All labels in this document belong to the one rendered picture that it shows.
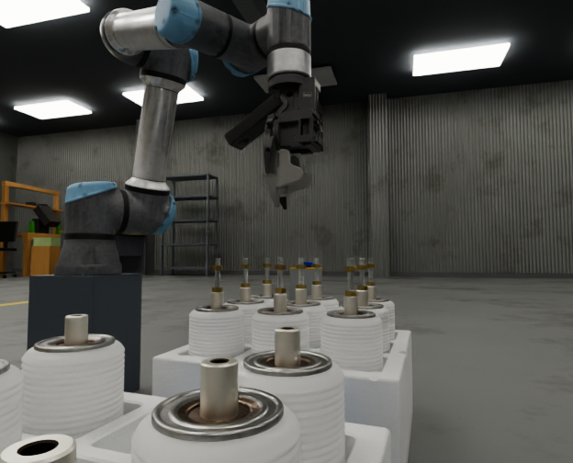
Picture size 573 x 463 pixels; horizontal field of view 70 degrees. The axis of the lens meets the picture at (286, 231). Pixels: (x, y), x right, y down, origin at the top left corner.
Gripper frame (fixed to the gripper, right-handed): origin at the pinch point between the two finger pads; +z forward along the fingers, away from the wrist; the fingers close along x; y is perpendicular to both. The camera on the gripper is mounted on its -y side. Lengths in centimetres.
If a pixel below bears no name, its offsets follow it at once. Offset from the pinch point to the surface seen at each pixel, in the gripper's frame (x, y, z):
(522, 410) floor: 42, 43, 44
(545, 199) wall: 700, 196, -82
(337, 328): -4.4, 11.2, 20.0
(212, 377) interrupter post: -43.9, 13.0, 16.2
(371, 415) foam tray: -7.4, 16.4, 30.8
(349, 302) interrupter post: -0.9, 12.3, 16.6
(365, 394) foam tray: -7.5, 15.6, 28.1
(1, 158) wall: 587, -897, -213
